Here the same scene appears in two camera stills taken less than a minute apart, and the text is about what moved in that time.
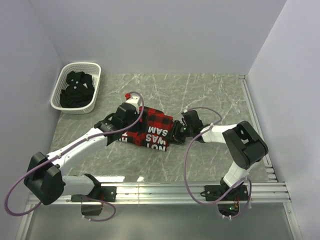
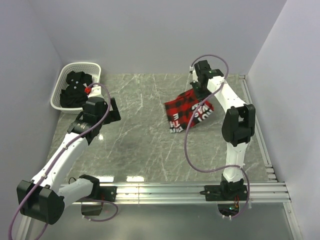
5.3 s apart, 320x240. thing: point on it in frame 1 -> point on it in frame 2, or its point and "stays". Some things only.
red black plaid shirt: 152,133 -> 179,111
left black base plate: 104,193 stays
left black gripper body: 135,126 -> 105,110
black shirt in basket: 80,91 stays
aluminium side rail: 267,159 stays
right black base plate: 213,192 stays
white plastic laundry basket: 93,69 stays
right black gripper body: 190,130 -> 200,91
